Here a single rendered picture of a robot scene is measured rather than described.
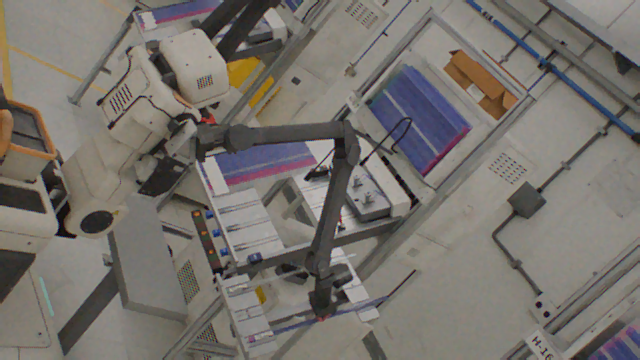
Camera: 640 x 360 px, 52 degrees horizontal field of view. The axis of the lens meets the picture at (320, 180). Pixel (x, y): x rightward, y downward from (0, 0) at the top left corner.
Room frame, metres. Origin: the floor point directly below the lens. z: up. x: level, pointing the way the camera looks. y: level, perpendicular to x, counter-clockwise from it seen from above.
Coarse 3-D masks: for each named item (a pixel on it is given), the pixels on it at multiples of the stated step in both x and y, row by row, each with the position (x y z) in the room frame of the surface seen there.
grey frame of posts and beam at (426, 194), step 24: (384, 72) 3.11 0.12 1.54; (528, 96) 2.59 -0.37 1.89; (336, 120) 3.09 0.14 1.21; (360, 120) 2.96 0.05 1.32; (504, 120) 2.59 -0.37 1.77; (384, 144) 2.81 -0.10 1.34; (480, 144) 2.59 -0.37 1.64; (408, 168) 2.67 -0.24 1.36; (168, 192) 2.75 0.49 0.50; (432, 192) 2.55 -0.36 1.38; (408, 216) 2.59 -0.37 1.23; (384, 240) 2.58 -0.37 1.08; (360, 264) 2.59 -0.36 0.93; (216, 312) 2.23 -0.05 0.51; (192, 336) 2.24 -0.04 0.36
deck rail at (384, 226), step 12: (396, 216) 2.60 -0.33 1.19; (360, 228) 2.51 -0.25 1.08; (372, 228) 2.53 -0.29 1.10; (384, 228) 2.57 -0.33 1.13; (336, 240) 2.45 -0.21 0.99; (348, 240) 2.49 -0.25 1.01; (276, 252) 2.33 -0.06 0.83; (288, 252) 2.34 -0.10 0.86; (300, 252) 2.38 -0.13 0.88; (240, 264) 2.24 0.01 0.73; (276, 264) 2.34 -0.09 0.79
